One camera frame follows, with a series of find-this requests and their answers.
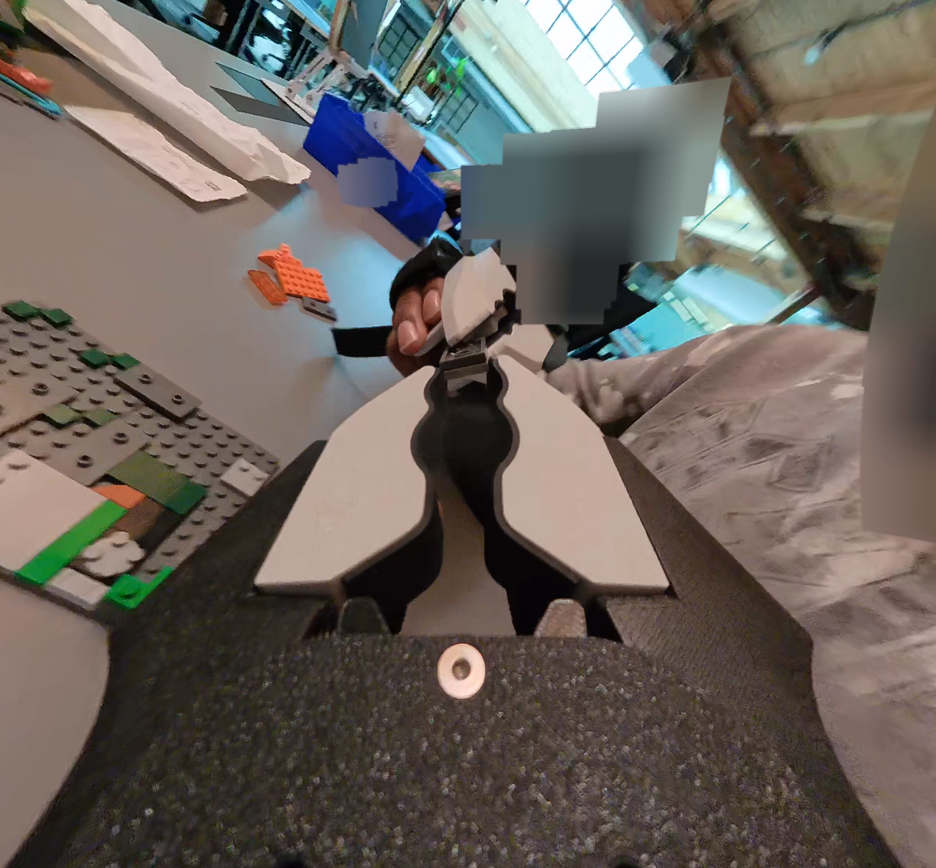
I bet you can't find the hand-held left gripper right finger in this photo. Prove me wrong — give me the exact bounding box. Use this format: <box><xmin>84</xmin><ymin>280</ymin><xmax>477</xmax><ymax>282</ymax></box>
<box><xmin>488</xmin><ymin>360</ymin><xmax>671</xmax><ymax>598</ymax></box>

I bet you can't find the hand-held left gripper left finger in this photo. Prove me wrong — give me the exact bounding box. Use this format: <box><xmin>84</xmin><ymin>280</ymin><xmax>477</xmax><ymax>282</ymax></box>
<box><xmin>253</xmin><ymin>367</ymin><xmax>443</xmax><ymax>598</ymax></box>

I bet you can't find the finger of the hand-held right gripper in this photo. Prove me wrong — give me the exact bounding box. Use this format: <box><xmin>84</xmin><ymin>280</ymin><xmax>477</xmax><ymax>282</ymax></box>
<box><xmin>501</xmin><ymin>323</ymin><xmax>557</xmax><ymax>377</ymax></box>
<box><xmin>441</xmin><ymin>252</ymin><xmax>518</xmax><ymax>346</ymax></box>

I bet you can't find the dark grey thin lego plate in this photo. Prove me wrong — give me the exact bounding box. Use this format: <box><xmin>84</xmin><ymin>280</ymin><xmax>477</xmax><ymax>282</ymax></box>
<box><xmin>441</xmin><ymin>342</ymin><xmax>489</xmax><ymax>395</ymax></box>

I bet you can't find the large orange lego plate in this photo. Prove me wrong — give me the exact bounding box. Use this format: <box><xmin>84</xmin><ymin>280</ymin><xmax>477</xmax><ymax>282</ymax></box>
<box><xmin>257</xmin><ymin>245</ymin><xmax>330</xmax><ymax>300</ymax></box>

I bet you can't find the grey and orange lego build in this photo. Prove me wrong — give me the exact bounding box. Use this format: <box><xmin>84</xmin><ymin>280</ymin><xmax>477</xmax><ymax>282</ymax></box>
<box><xmin>0</xmin><ymin>301</ymin><xmax>281</xmax><ymax>613</ymax></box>

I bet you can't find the turquoise lego tool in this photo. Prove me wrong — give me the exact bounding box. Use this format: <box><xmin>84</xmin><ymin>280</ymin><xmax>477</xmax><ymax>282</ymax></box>
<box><xmin>0</xmin><ymin>75</ymin><xmax>64</xmax><ymax>117</ymax></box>

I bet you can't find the person's right hand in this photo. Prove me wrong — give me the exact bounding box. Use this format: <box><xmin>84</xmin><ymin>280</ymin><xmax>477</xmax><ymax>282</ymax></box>
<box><xmin>386</xmin><ymin>276</ymin><xmax>449</xmax><ymax>378</ymax></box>

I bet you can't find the blue plastic storage bin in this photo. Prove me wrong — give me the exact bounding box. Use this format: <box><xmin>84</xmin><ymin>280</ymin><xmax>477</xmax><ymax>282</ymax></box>
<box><xmin>302</xmin><ymin>92</ymin><xmax>449</xmax><ymax>242</ymax></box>

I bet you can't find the grey spotted sweatshirt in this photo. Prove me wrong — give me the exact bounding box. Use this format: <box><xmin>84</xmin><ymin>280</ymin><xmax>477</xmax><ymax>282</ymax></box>
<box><xmin>622</xmin><ymin>327</ymin><xmax>936</xmax><ymax>868</ymax></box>

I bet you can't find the small white stand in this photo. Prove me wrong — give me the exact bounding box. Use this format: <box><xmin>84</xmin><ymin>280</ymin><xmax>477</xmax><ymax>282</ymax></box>
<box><xmin>263</xmin><ymin>0</ymin><xmax>381</xmax><ymax>106</ymax></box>

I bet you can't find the large printed paper bag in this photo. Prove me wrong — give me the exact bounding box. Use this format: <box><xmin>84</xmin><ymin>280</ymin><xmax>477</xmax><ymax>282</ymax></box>
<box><xmin>25</xmin><ymin>0</ymin><xmax>313</xmax><ymax>186</ymax></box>

